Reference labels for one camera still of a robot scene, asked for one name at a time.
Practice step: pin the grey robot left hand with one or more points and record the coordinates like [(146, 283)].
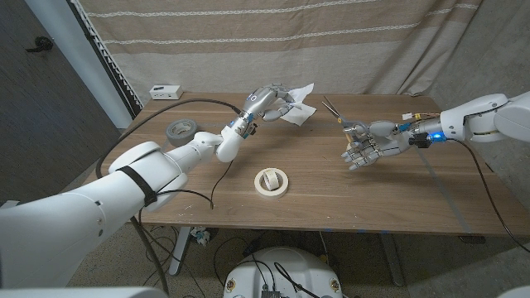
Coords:
[(261, 101)]

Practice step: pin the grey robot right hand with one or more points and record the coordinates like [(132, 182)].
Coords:
[(385, 138)]

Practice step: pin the white tissue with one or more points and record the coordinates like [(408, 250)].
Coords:
[(300, 109)]

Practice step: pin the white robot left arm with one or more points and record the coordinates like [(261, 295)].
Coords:
[(103, 198)]

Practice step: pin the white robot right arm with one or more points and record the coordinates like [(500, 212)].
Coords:
[(488, 118)]

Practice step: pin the grey tape strip marking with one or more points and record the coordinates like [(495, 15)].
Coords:
[(445, 190)]

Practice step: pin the small beige masking tape roll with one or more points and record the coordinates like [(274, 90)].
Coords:
[(274, 181)]

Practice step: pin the large beige masking tape roll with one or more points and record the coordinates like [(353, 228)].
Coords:
[(271, 193)]

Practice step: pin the beige striped curtain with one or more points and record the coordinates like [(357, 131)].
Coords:
[(269, 41)]

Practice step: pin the white power strip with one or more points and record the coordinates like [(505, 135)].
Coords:
[(165, 92)]

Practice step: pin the grey table leg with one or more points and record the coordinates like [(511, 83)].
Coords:
[(391, 260)]

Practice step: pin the crumpled blue white wad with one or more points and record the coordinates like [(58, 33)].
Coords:
[(200, 236)]

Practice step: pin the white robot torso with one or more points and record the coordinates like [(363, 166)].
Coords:
[(306, 269)]

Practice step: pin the white floor platform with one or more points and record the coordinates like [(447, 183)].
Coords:
[(8, 203)]

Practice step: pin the grey duct tape roll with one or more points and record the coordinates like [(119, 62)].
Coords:
[(179, 140)]

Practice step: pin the black white zigzag rail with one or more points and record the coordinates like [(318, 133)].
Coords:
[(108, 62)]

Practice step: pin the white door frame post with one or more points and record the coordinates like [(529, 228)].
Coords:
[(80, 54)]

